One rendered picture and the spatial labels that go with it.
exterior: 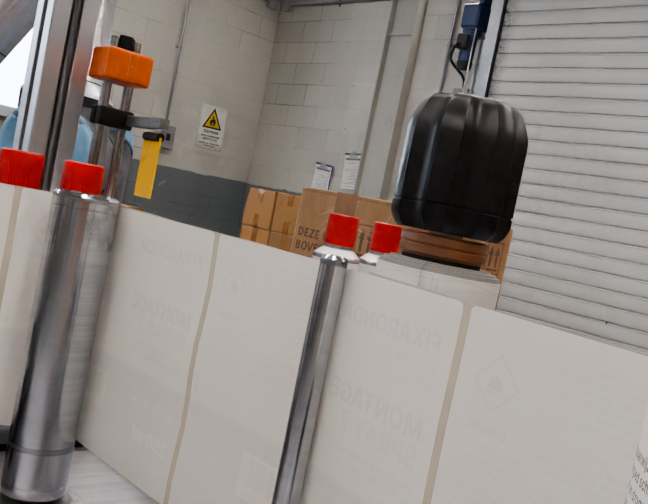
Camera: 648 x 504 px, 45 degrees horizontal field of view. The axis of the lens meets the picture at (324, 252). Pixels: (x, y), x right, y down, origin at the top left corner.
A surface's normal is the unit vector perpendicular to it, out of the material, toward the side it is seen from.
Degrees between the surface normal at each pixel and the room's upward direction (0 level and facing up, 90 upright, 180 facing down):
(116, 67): 90
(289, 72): 90
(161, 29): 90
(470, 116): 75
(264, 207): 90
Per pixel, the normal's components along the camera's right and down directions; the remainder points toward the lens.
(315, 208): -0.74, -0.11
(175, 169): 0.69, 0.18
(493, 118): -0.34, -0.33
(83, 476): 0.20, -0.98
